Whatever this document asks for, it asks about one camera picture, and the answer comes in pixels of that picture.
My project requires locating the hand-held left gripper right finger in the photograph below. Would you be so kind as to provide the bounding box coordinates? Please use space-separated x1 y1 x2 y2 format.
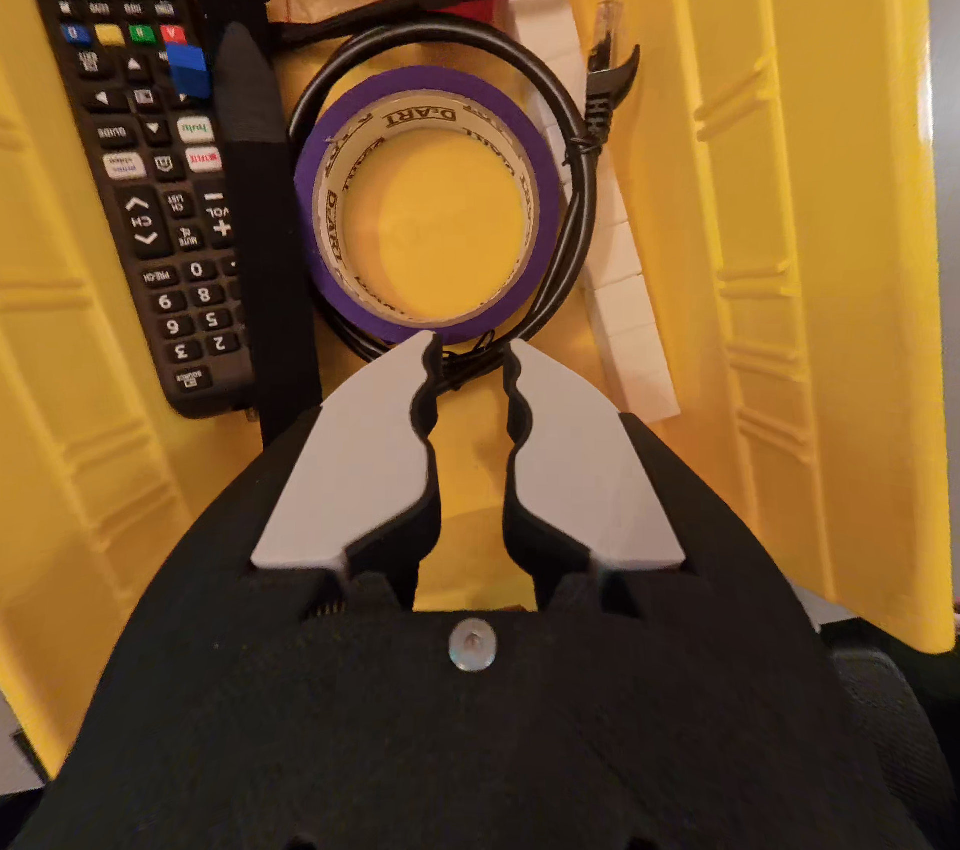
502 340 687 592

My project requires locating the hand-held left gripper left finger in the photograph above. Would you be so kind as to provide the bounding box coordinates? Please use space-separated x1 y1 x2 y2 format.
251 331 444 592

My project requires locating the black ethernet cable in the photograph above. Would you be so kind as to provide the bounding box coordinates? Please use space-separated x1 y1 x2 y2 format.
287 1 644 395

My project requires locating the yellow plastic bin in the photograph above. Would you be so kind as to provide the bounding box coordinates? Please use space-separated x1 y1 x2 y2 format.
0 0 959 778

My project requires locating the white foam strip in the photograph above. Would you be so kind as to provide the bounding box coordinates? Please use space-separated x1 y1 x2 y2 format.
480 0 684 425

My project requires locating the purple tape roll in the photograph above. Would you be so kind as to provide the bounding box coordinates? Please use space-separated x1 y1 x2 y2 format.
294 66 565 348

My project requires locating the black remote control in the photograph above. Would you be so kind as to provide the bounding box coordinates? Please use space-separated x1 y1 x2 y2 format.
15 0 261 421

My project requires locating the dark grey wedge block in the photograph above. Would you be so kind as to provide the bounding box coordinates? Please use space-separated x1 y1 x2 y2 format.
213 21 291 151

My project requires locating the small blue block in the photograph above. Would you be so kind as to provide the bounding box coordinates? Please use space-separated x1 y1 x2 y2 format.
166 43 214 103

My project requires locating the black fabric strap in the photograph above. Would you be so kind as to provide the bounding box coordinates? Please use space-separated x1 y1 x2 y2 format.
191 0 325 449

